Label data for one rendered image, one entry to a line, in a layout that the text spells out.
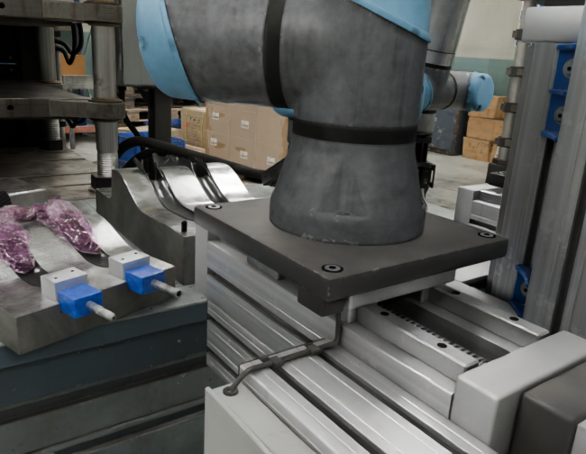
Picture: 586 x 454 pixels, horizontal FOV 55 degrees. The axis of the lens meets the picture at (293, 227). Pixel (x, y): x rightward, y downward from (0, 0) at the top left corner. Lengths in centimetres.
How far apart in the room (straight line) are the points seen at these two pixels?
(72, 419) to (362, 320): 65
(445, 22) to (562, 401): 77
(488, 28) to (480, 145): 159
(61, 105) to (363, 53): 127
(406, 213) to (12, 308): 53
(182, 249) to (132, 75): 93
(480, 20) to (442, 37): 738
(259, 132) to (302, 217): 470
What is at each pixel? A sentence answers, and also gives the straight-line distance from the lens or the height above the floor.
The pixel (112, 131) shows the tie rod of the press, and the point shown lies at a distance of 166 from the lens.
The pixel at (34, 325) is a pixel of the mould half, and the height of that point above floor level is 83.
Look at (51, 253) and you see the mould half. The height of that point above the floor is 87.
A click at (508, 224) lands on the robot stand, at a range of 66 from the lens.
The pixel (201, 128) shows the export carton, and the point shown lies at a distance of 634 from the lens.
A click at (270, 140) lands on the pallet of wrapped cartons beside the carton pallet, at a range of 506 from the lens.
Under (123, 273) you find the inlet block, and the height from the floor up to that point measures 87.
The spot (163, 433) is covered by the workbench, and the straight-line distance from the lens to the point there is 111.
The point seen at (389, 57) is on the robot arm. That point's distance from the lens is 48.
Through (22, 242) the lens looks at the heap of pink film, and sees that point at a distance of 96.
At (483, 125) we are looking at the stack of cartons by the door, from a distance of 785.
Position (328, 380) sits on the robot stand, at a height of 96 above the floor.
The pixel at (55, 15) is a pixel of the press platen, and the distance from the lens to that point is 166.
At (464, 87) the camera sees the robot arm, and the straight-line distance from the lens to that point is 115.
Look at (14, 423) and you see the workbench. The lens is 100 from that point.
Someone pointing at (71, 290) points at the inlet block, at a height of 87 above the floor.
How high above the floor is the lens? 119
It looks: 17 degrees down
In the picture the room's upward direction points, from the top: 4 degrees clockwise
